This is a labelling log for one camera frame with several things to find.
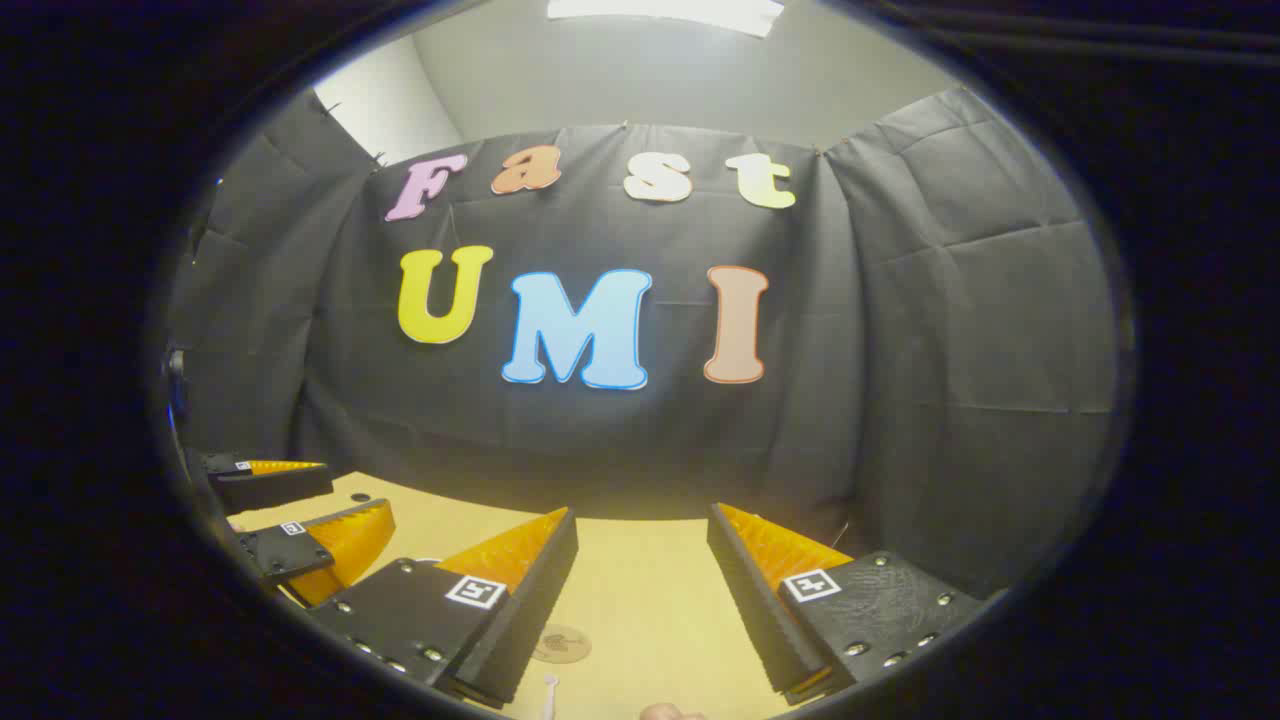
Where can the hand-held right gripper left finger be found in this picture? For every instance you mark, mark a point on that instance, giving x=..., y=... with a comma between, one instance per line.
x=535, y=610

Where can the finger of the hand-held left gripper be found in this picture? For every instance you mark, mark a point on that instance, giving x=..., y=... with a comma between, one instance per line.
x=280, y=552
x=270, y=485

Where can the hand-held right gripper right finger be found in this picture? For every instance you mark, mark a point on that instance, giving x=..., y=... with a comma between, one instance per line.
x=750, y=610

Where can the round wooden coaster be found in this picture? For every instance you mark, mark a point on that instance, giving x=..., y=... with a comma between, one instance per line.
x=562, y=644

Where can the white toothbrush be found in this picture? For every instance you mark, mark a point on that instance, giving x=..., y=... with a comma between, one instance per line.
x=550, y=692

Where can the light wooden desktop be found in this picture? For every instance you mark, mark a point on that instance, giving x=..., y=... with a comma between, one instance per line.
x=650, y=590

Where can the black backdrop cloth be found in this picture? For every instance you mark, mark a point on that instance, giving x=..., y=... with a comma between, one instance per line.
x=900, y=350

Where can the ceiling light panel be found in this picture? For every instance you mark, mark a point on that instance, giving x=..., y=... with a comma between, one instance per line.
x=660, y=12

